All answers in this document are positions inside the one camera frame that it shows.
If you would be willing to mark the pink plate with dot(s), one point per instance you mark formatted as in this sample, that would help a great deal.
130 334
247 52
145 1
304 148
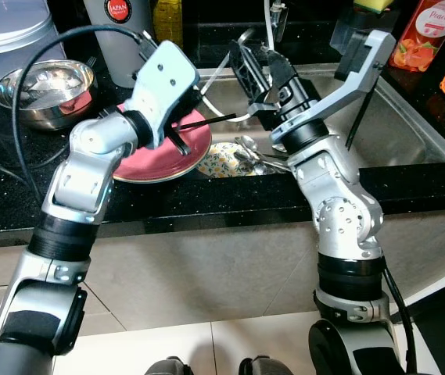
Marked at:
152 168

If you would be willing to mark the black chopstick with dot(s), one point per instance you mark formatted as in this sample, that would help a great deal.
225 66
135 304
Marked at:
218 119

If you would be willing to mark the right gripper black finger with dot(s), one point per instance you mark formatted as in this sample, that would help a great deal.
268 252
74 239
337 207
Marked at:
286 82
247 74

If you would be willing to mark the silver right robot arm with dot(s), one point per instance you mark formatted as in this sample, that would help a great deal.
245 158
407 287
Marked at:
331 183

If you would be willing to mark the yellow oil bottle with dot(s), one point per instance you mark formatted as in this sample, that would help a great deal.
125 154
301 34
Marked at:
167 19

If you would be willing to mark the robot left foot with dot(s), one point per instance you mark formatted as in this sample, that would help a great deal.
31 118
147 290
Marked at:
163 367

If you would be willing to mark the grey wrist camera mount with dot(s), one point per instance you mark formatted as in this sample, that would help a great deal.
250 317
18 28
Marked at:
339 98
163 86

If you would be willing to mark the clear sponge holder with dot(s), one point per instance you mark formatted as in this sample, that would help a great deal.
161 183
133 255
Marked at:
343 23

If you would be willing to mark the floral patterned bowl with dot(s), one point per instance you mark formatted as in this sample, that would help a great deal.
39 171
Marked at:
222 160

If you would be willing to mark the stainless steel sink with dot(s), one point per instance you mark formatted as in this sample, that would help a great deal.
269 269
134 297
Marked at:
410 125

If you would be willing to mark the grey tumbler with red label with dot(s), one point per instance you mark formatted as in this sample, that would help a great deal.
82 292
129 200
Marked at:
113 39

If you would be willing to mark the sink faucet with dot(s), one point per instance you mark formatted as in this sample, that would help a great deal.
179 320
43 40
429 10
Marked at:
280 16

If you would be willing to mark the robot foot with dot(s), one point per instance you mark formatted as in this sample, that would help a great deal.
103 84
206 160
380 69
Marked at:
163 367
265 367

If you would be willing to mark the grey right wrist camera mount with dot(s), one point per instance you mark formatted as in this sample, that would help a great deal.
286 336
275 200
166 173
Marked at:
339 98

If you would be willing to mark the yellow sponge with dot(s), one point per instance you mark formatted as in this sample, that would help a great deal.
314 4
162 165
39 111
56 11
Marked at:
373 6

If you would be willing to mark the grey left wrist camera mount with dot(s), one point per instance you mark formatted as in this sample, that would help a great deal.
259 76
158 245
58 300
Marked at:
163 86

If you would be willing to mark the grey cabinet front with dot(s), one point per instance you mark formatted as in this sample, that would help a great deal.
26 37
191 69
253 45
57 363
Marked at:
206 258

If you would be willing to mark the red peach juice bottle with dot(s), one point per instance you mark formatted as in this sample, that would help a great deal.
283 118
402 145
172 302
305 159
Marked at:
425 39

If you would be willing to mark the white plastic container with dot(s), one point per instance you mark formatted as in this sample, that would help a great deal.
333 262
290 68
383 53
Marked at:
3 31

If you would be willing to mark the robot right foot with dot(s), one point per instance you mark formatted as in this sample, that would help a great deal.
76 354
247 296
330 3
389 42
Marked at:
265 367

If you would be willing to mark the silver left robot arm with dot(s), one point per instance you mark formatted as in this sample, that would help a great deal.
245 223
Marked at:
89 180

